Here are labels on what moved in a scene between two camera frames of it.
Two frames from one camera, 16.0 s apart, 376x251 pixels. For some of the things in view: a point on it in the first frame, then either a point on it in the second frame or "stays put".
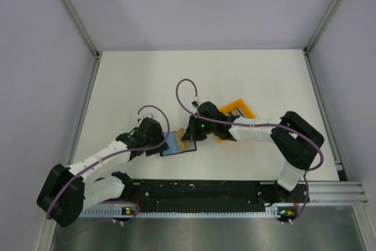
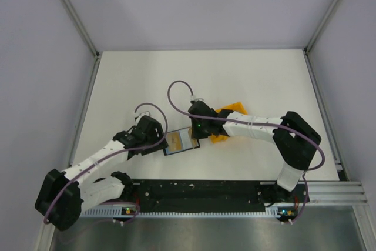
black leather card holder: (176, 146) stays put
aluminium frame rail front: (336, 193) stays put
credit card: (180, 144) -> (174, 141)
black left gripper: (159, 136) stays put
